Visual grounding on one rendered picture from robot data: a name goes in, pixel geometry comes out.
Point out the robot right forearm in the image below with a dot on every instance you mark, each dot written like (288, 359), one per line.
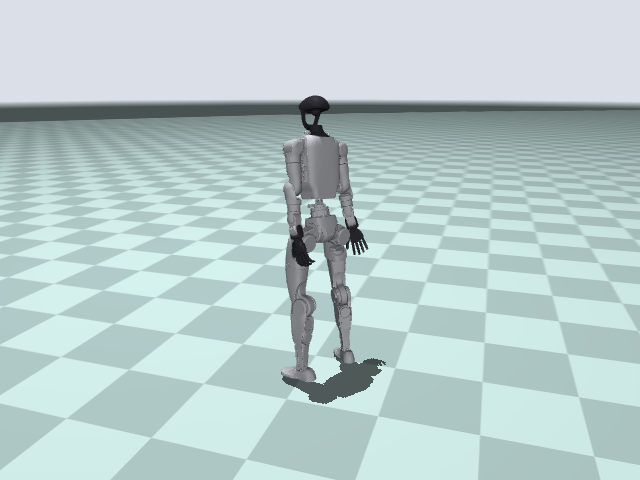
(346, 204)

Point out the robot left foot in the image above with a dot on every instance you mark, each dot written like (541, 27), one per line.
(307, 375)

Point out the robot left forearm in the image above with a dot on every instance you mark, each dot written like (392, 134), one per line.
(293, 208)

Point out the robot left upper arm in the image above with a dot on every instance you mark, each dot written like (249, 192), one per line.
(292, 150)

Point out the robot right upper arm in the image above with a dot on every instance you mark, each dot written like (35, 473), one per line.
(344, 183)

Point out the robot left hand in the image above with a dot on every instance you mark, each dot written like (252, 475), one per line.
(299, 249)

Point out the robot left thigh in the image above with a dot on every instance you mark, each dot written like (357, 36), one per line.
(296, 275)

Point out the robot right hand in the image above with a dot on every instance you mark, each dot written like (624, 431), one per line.
(355, 236)

